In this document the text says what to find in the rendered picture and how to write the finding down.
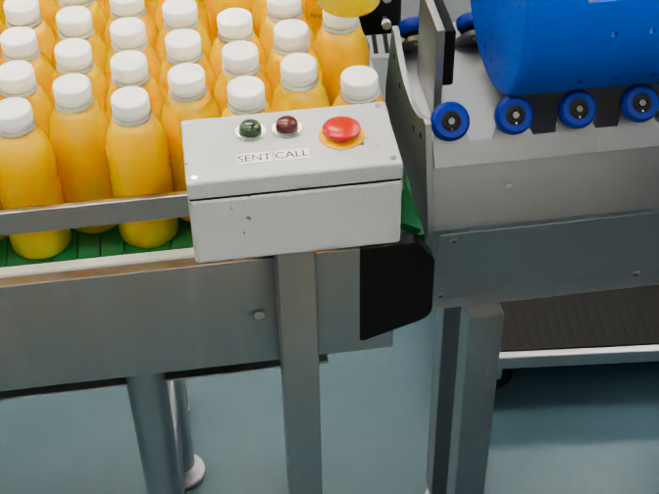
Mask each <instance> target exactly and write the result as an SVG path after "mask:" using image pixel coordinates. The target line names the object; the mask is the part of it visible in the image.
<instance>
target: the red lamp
mask: <svg viewBox="0 0 659 494"><path fill-rule="evenodd" d="M297 129H298V121H297V119H296V118H295V117H293V116H289V115H285V116H281V117H280V118H278V119H277V121H276V130H277V131H278V132H280V133H292V132H294V131H296V130H297Z"/></svg>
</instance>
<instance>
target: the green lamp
mask: <svg viewBox="0 0 659 494"><path fill-rule="evenodd" d="M238 131H239V133H240V134H241V135H242V136H245V137H254V136H257V135H259V134H260V133H261V132H262V127H261V124H260V123H259V122H258V121H256V120H254V119H247V120H244V121H243V122H241V123H240V124H239V128H238Z"/></svg>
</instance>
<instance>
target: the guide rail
mask: <svg viewBox="0 0 659 494"><path fill-rule="evenodd" d="M182 217H190V215H189V207H188V197H187V191H179V192H169V193H159V194H149V195H139V196H129V197H120V198H110V199H100V200H90V201H80V202H71V203H61V204H52V205H42V206H32V207H22V208H13V209H3V210H0V235H10V234H20V233H30V232H38V231H48V230H58V229H68V228H77V227H87V226H96V225H106V224H115V223H125V222H144V221H153V220H162V219H172V218H182Z"/></svg>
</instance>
